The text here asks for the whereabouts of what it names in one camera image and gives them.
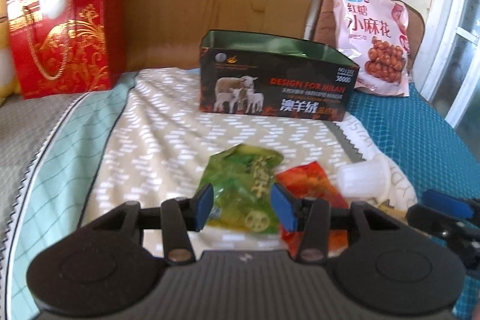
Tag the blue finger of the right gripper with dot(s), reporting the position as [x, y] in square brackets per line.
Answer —
[454, 207]

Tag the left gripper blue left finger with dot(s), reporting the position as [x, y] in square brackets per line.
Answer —
[180, 216]

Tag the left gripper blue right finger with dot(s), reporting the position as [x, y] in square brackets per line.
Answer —
[310, 216]

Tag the red orange snack bag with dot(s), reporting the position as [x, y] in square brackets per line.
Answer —
[310, 180]

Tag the yellow lid jelly cup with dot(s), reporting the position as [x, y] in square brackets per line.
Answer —
[365, 180]

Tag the dark green pickle pack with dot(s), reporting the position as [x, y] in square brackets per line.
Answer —
[242, 177]

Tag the yellow peanut snack bag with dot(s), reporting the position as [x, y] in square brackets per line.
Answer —
[399, 215]

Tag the blue mesh mat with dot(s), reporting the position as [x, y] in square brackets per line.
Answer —
[414, 135]

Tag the patterned patchwork bed sheet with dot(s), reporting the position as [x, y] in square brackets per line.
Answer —
[67, 159]

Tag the white framed glass door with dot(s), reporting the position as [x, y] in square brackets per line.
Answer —
[446, 69]

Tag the black sheep print box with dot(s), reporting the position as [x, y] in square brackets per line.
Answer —
[248, 73]

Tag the pink fried twist snack bag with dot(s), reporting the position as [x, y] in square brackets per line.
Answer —
[373, 34]

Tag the red gift box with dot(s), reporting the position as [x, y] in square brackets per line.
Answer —
[81, 51]

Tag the yellow duck plush toy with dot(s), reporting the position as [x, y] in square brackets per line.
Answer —
[9, 83]

